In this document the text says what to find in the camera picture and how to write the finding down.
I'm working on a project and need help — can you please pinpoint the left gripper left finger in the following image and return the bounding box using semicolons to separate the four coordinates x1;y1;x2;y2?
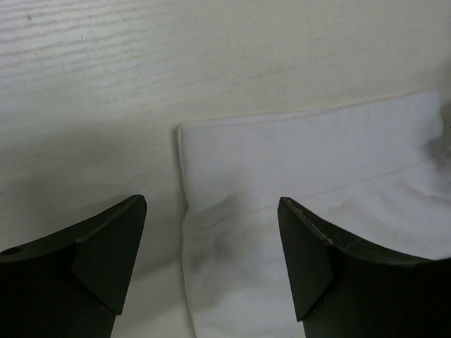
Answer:
1;195;147;338

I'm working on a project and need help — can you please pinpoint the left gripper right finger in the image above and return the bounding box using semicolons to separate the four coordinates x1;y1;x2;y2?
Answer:
278;197;450;337

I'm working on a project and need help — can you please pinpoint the white skirt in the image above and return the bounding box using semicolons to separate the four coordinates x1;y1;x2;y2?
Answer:
178;92;450;337

